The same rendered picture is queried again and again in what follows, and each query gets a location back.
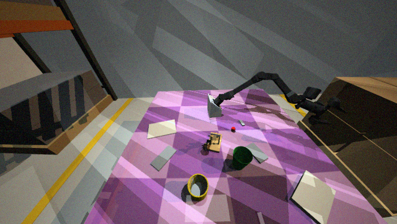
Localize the yellow open cylinder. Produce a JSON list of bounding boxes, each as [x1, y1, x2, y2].
[[187, 174, 209, 201]]

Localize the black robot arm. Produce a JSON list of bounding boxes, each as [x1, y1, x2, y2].
[[213, 71, 321, 110]]

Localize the green cup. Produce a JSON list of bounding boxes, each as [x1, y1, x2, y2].
[[233, 146, 253, 171]]

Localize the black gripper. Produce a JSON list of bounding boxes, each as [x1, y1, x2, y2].
[[308, 97, 347, 125]]

